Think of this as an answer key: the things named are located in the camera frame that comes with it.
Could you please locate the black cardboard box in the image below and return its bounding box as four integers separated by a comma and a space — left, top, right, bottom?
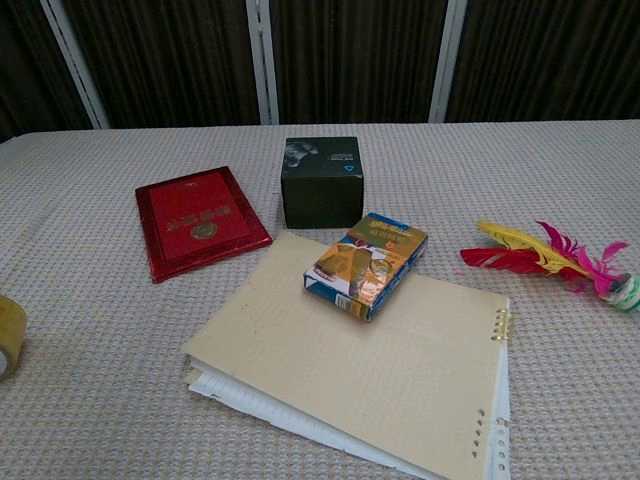
279, 136, 363, 231

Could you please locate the beige loose-leaf notebook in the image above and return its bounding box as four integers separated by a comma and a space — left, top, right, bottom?
182, 231, 513, 480

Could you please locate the colourful feather shuttlecock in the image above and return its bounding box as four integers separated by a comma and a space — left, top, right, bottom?
459, 219, 640, 314

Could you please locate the red certificate booklet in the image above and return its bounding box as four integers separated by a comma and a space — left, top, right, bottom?
134, 166, 274, 285

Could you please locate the gold binder ring clip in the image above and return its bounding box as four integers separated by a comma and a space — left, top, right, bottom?
489, 307, 516, 345

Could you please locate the white partition frame post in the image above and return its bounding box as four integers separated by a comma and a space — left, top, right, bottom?
428, 0, 470, 124
39, 0, 111, 131
248, 0, 280, 126

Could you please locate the clear packing tape roll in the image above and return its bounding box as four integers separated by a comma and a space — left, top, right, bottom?
0, 294, 30, 384

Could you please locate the blue and yellow card pack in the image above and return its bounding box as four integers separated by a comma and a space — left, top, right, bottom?
302, 212, 429, 323

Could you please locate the beige woven tablecloth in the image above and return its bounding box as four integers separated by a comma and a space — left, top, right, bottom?
0, 118, 640, 480

